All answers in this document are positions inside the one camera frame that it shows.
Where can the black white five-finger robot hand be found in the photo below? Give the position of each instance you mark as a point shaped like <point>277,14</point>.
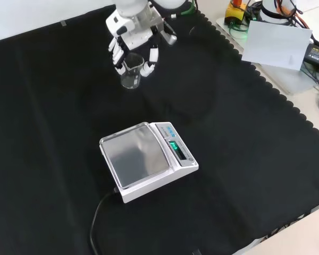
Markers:
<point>134,34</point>

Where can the clear glass beaker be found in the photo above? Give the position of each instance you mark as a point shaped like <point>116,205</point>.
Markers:
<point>131,81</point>

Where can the small cloth clip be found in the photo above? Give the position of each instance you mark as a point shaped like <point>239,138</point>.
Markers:
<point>63,23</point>

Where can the yellow stop button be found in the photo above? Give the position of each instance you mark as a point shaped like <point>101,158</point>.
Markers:
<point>232,13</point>

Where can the white electronic balance steel pan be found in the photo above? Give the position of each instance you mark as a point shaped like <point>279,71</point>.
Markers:
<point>138,154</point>

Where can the black bench cloth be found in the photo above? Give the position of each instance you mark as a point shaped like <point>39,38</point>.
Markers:
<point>228,132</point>

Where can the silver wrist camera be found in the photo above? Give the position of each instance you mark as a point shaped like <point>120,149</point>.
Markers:
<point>170,39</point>

